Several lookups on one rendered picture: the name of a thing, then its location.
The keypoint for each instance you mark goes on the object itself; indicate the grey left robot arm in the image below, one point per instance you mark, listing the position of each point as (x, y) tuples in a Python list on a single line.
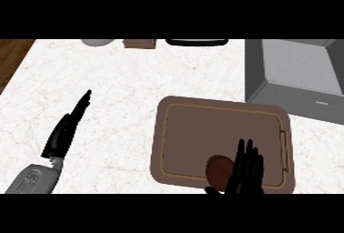
[(33, 180)]

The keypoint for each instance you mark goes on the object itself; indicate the grey open box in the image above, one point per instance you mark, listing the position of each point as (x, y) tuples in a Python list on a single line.
[(296, 79)]

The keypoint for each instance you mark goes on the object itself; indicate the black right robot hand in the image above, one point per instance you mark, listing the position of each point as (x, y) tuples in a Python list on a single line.
[(245, 170)]

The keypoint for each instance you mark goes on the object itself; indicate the brown cupcake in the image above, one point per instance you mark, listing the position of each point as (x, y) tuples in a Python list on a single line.
[(219, 171)]

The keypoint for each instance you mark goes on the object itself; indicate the grey round bowl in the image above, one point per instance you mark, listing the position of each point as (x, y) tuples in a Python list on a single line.
[(98, 42)]

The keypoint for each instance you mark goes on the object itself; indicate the brown wooden block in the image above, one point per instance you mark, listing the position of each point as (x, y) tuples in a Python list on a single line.
[(139, 43)]

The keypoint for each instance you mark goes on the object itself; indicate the brown tray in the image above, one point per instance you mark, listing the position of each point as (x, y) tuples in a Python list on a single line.
[(214, 133)]

